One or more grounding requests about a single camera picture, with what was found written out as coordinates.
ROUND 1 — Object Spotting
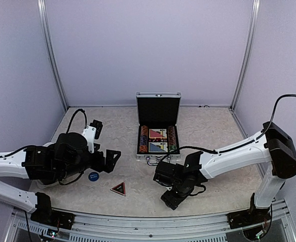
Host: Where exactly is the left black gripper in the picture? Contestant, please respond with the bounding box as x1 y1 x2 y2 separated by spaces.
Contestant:
59 143 121 179

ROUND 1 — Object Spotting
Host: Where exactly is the blue small blind button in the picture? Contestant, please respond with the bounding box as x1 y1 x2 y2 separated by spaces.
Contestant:
88 172 99 182

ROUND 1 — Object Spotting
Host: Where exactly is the red triangular dealer button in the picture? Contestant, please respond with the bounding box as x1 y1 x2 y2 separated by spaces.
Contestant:
110 182 126 197

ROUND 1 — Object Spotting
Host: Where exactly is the blue playing card deck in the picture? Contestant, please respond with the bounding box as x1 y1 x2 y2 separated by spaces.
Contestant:
149 142 168 153

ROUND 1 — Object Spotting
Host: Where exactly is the red playing card deck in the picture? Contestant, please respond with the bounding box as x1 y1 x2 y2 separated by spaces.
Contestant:
149 129 168 140

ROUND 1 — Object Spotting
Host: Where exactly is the green poker chip stack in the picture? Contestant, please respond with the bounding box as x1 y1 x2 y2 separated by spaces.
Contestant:
168 145 177 153

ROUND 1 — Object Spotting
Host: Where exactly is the aluminium poker case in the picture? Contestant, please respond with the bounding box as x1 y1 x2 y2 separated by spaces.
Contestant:
136 92 181 166

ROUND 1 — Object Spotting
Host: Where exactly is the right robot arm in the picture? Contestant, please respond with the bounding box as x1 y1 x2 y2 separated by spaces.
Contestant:
154 119 296 224

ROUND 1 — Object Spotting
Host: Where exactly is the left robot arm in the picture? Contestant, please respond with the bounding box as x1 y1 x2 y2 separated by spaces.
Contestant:
0 120 121 224

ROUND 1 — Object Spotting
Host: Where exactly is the left chip row in case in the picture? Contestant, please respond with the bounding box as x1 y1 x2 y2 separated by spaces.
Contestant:
139 126 149 153

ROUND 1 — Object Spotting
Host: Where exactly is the chip row in case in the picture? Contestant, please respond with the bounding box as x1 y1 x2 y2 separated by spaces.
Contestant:
139 126 149 153
167 126 177 149

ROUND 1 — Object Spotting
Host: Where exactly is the right chip row in case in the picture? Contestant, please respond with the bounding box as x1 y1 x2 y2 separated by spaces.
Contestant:
167 126 177 149

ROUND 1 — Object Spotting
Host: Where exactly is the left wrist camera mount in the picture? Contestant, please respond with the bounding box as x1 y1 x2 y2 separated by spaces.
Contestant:
82 119 103 153

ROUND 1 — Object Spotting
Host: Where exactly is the front aluminium frame rail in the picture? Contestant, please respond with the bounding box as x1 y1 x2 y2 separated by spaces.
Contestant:
4 200 296 241

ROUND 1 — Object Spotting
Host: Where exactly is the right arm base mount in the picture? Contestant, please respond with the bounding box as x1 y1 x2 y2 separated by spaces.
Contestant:
227 194 271 229

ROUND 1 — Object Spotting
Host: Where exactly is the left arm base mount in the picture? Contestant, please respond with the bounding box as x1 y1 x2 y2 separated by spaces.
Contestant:
30 192 75 230

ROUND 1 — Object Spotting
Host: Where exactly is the left rear aluminium post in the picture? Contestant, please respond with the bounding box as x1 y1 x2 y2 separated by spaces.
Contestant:
37 0 69 112

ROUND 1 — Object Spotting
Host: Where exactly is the aluminium post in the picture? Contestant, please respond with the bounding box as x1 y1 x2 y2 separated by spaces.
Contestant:
37 0 69 112
230 0 261 112

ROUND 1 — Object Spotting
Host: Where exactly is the right rear aluminium post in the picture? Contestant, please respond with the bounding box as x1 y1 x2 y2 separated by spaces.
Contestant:
230 0 261 112

